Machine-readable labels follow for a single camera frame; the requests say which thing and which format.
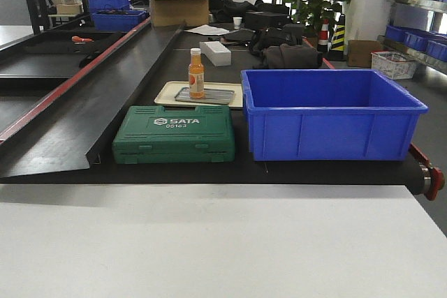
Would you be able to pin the small metal tray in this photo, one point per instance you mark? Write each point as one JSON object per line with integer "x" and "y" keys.
{"x": 211, "y": 96}

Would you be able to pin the cream plastic tray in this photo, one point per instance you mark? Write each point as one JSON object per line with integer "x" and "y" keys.
{"x": 166, "y": 96}

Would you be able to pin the orange juice bottle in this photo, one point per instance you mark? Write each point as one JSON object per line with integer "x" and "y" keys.
{"x": 196, "y": 74}

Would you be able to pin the large blue plastic bin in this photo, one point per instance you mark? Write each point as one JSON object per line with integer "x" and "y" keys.
{"x": 327, "y": 114}

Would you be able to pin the white foam block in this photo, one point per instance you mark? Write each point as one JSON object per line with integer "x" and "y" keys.
{"x": 216, "y": 52}

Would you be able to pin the green SATA tool case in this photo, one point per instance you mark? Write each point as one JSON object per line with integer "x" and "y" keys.
{"x": 153, "y": 134}

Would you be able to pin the dark folded cloth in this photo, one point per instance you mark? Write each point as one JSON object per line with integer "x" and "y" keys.
{"x": 290, "y": 57}

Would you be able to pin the white paper cup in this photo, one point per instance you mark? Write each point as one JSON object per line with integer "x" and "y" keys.
{"x": 237, "y": 22}

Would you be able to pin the large cardboard box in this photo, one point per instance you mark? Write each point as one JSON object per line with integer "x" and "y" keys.
{"x": 192, "y": 13}

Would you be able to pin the striped traffic cone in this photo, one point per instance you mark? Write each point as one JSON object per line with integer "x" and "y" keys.
{"x": 336, "y": 51}

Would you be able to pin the blue crate far left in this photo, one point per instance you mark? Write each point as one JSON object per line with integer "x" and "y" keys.
{"x": 118, "y": 20}

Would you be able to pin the brown cardboard box floor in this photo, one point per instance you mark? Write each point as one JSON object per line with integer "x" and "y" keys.
{"x": 359, "y": 52}

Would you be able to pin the black sloped metal ramp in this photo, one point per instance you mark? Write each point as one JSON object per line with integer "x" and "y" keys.
{"x": 70, "y": 126}

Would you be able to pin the white wire basket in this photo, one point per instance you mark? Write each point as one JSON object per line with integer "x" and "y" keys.
{"x": 393, "y": 64}

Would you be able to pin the red conveyor end bracket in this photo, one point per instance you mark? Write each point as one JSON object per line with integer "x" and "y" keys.
{"x": 433, "y": 178}

